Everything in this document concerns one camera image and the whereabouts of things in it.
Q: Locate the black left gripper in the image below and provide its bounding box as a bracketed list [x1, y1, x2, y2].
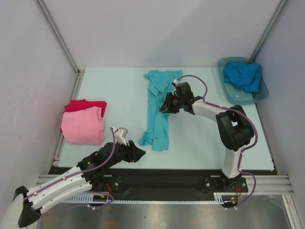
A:
[104, 138, 145, 169]

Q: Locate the light blue t-shirt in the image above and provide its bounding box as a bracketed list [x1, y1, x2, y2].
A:
[139, 70, 183, 151]

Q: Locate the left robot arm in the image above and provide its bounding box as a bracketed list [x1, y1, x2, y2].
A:
[0, 140, 146, 229]

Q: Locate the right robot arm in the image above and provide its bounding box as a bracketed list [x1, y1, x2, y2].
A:
[159, 80, 257, 191]

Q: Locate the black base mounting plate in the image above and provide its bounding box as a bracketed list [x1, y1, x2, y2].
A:
[92, 168, 248, 202]

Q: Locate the pink folded t-shirt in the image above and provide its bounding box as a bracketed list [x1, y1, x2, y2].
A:
[61, 106, 105, 146]

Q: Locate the translucent blue plastic bin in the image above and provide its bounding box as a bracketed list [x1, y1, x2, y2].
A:
[217, 57, 269, 105]

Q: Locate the red folded t-shirt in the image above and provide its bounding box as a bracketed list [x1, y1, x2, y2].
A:
[64, 99, 107, 118]

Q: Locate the dark blue crumpled t-shirt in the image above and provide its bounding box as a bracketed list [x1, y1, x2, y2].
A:
[224, 62, 262, 93]

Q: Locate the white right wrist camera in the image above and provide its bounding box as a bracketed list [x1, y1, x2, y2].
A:
[172, 79, 181, 96]

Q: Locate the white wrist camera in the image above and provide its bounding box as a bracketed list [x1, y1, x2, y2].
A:
[172, 79, 181, 96]
[111, 127, 128, 146]

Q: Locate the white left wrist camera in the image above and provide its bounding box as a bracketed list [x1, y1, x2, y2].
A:
[111, 127, 128, 146]

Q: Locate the light blue cable duct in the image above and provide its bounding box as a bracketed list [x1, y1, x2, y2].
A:
[63, 193, 112, 204]

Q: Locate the aluminium frame rail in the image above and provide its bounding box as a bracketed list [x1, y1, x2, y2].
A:
[254, 175, 294, 195]

